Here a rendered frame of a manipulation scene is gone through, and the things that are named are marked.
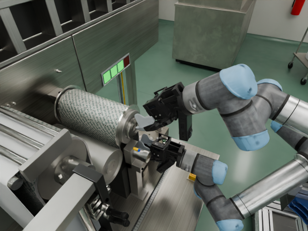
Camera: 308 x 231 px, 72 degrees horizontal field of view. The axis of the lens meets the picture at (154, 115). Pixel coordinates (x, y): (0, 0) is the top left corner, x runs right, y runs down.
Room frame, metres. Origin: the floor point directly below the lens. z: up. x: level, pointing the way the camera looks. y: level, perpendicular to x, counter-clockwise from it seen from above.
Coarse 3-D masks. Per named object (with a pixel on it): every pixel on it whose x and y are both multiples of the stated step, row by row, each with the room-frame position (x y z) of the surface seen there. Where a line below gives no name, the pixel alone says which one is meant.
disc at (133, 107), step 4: (132, 104) 0.52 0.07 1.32; (128, 108) 0.50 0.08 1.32; (132, 108) 0.52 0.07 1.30; (136, 108) 0.54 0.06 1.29; (124, 112) 0.48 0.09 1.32; (124, 116) 0.48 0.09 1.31; (120, 120) 0.46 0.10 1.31; (120, 124) 0.45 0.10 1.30; (116, 128) 0.44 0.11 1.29; (116, 132) 0.44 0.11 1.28; (116, 136) 0.43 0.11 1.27; (116, 140) 0.43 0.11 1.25; (116, 144) 0.43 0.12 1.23; (120, 144) 0.44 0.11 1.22; (124, 144) 0.46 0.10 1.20
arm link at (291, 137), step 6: (270, 126) 0.59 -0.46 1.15; (276, 126) 0.56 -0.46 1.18; (282, 126) 0.54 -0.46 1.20; (276, 132) 0.56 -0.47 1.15; (282, 132) 0.53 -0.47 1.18; (288, 132) 0.51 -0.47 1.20; (294, 132) 0.50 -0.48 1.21; (282, 138) 0.53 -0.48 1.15; (288, 138) 0.50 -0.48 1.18; (294, 138) 0.49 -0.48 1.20; (300, 138) 0.48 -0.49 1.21; (306, 138) 0.47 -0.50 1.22; (294, 144) 0.48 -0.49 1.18; (300, 144) 0.46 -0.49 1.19
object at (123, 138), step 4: (60, 100) 0.57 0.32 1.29; (128, 112) 0.50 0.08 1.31; (132, 112) 0.50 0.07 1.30; (136, 112) 0.52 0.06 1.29; (128, 116) 0.48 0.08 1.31; (124, 120) 0.47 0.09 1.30; (128, 120) 0.48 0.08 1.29; (124, 124) 0.46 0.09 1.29; (120, 128) 0.45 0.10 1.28; (124, 128) 0.45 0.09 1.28; (120, 132) 0.44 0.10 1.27; (124, 132) 0.45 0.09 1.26; (120, 136) 0.44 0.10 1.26; (124, 136) 0.45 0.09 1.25; (120, 140) 0.44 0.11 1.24; (124, 140) 0.45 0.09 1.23; (128, 140) 0.47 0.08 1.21
